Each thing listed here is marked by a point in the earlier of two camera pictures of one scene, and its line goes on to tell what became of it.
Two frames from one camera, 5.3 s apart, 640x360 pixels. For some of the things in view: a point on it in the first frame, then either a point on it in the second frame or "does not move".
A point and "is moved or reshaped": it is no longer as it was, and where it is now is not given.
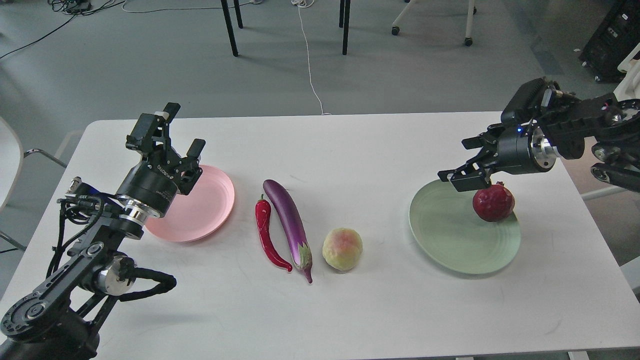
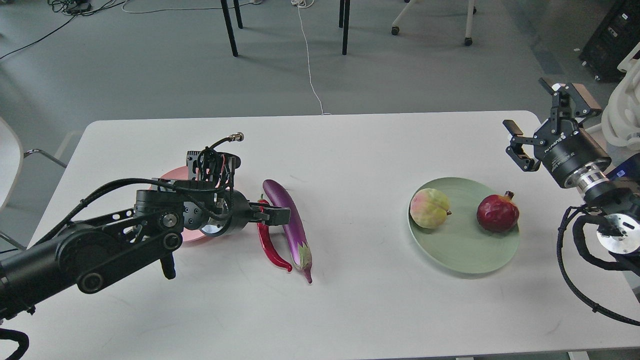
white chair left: x=11 y=157 does not move
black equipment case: x=613 y=42 does not move
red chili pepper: x=263 y=215 does not move
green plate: x=446 y=228 does not move
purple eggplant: x=285 y=206 does not move
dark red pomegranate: x=495 y=203 is moved or reshaped
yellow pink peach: x=342 y=248 to x=429 y=208
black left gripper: x=153 y=181 to x=230 y=215
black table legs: x=237 y=10 does not move
